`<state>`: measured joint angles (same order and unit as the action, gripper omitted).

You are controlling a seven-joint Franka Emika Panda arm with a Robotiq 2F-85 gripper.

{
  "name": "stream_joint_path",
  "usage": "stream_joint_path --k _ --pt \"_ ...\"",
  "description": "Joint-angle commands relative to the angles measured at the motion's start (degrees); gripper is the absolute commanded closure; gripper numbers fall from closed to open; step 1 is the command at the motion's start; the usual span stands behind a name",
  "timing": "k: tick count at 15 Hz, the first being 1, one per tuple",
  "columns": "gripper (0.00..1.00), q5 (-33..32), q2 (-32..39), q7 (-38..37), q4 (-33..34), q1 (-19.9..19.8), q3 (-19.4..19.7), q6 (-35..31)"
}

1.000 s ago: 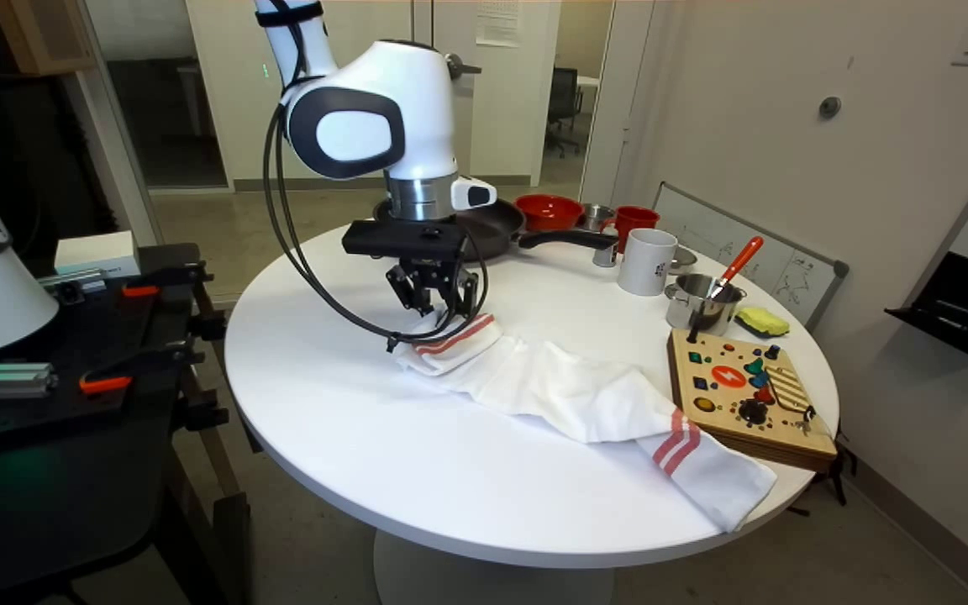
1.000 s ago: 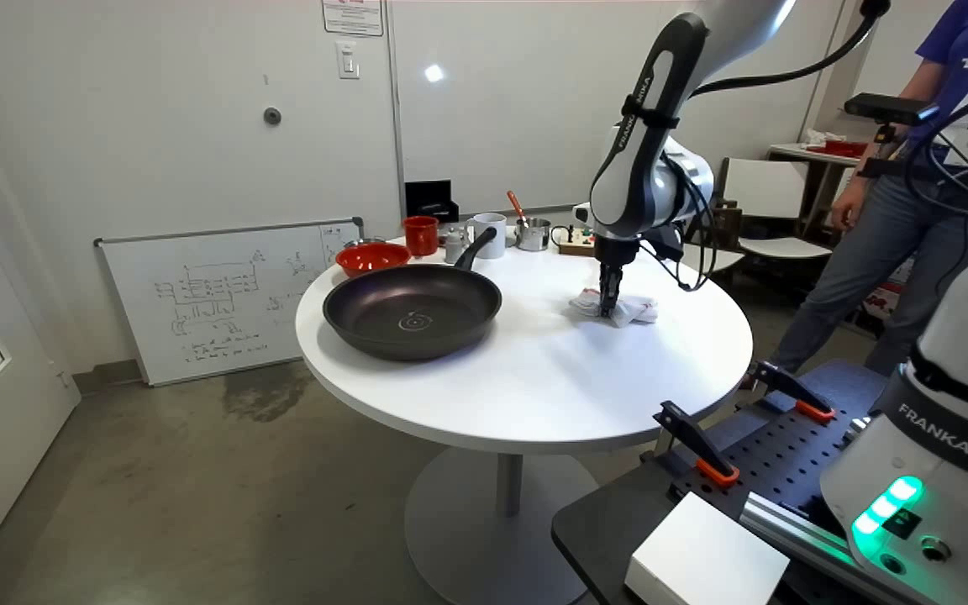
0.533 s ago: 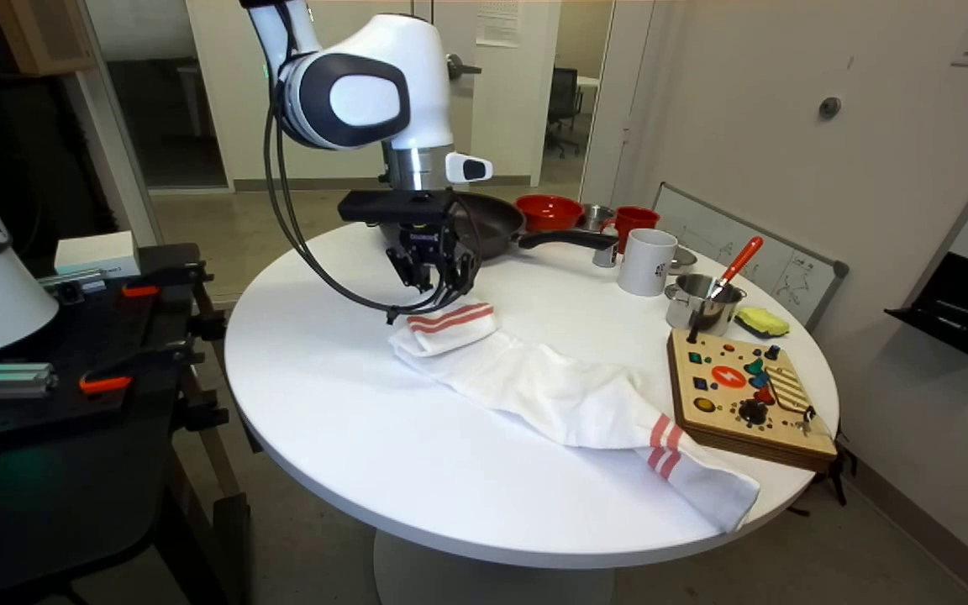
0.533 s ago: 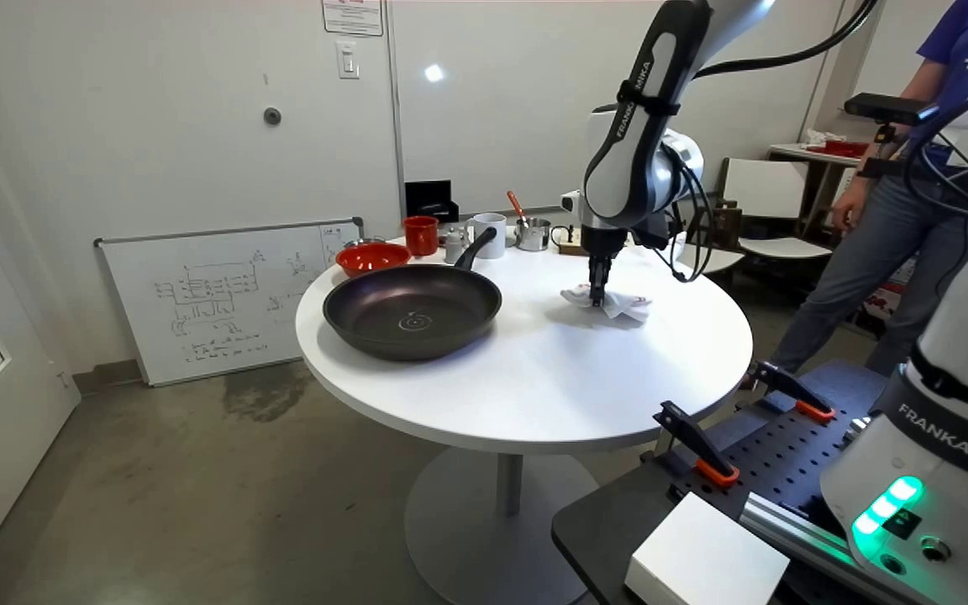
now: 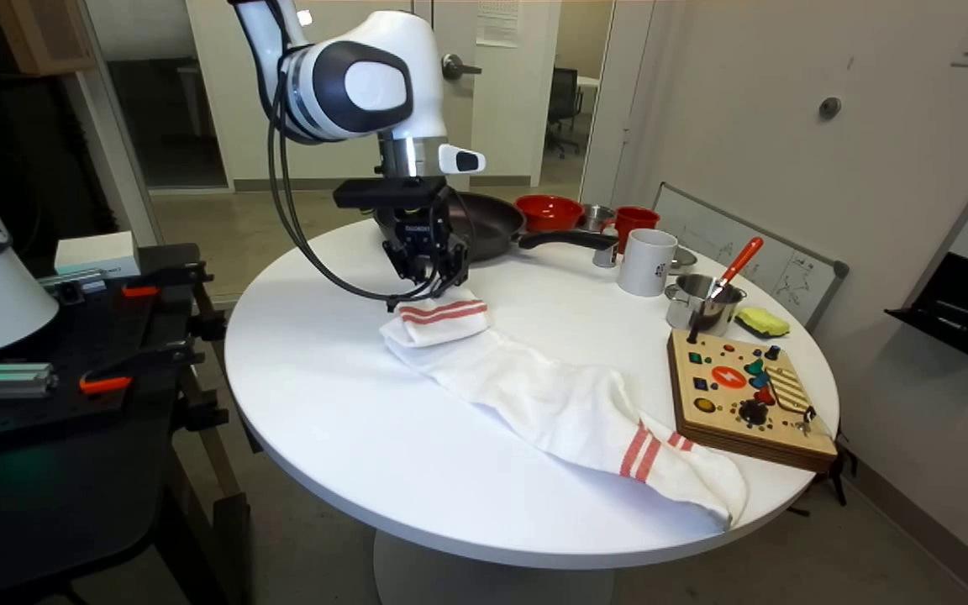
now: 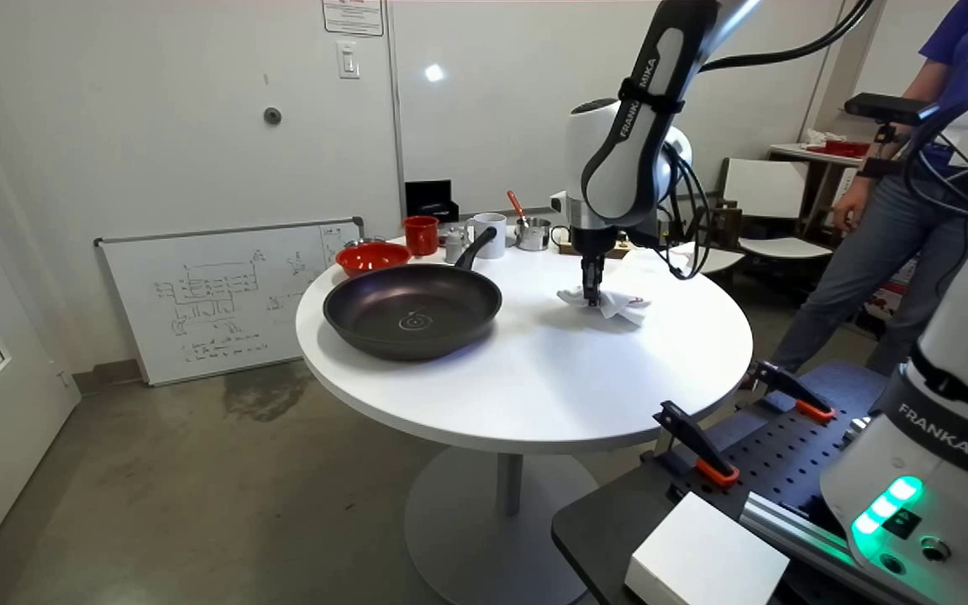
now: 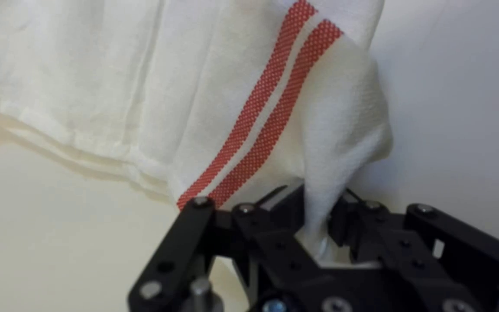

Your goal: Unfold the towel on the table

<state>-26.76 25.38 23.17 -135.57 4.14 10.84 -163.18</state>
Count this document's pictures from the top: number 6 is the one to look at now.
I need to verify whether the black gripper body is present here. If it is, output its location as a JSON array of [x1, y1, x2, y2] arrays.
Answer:
[[567, 226, 626, 273]]

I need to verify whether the white towel with red stripes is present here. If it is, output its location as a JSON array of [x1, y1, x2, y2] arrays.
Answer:
[[553, 283, 651, 330]]

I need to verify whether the small steel pot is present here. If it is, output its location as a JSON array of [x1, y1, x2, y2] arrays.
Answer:
[[512, 215, 553, 256]]

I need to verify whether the white mug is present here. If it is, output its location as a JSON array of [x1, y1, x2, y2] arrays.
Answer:
[[466, 213, 512, 263]]

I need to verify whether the white chair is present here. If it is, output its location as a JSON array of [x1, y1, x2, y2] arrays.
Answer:
[[689, 237, 745, 280], [718, 155, 840, 266]]

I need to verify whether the steel cup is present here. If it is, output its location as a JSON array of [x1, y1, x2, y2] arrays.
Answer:
[[437, 217, 478, 263]]

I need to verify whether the red cup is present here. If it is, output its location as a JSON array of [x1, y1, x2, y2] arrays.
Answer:
[[401, 213, 443, 258]]

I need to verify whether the black frying pan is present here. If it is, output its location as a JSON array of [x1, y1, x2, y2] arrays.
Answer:
[[318, 226, 506, 362]]

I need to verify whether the red bowl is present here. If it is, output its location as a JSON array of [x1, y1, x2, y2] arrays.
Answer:
[[333, 237, 414, 280]]

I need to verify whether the background desk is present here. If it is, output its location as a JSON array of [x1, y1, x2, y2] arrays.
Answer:
[[766, 135, 880, 229]]

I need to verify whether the person in blue shirt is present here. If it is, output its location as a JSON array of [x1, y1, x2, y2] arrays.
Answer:
[[745, 0, 968, 390]]

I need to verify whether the white box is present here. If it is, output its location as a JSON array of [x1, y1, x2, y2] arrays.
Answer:
[[623, 487, 793, 605]]

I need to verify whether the black flat panel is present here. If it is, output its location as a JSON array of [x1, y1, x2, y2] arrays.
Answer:
[[840, 90, 923, 127]]

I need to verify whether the whiteboard with drawings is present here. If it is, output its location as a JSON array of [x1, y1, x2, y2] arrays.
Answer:
[[91, 215, 366, 390]]

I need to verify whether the orange handled metal ladle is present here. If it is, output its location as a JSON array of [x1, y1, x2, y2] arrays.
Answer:
[[503, 187, 530, 233]]

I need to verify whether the black wall holder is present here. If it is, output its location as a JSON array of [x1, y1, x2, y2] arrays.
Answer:
[[401, 177, 464, 226]]

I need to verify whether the black clamp with orange handle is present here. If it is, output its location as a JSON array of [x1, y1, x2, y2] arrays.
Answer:
[[754, 360, 840, 425], [651, 397, 745, 490]]

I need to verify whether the white table pedestal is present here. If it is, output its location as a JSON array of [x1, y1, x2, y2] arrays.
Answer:
[[401, 444, 605, 605]]

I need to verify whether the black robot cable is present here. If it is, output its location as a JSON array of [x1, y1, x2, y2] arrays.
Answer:
[[647, 0, 880, 283]]

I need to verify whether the aluminium rail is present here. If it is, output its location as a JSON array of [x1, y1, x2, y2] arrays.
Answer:
[[736, 487, 923, 605]]

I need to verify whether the white light switch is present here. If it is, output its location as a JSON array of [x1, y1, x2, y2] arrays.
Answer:
[[333, 39, 363, 84]]

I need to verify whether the white wall sign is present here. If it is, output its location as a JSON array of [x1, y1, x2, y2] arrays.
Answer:
[[316, 0, 387, 39]]

